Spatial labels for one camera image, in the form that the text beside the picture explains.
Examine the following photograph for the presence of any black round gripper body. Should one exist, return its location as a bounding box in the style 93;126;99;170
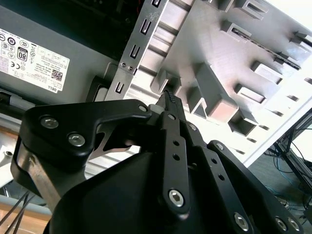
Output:
43;146;234;234

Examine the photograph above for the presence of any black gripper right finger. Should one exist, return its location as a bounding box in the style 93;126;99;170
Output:
171;92;306;234

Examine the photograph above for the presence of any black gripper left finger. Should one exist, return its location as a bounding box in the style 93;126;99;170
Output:
19;90;193;220

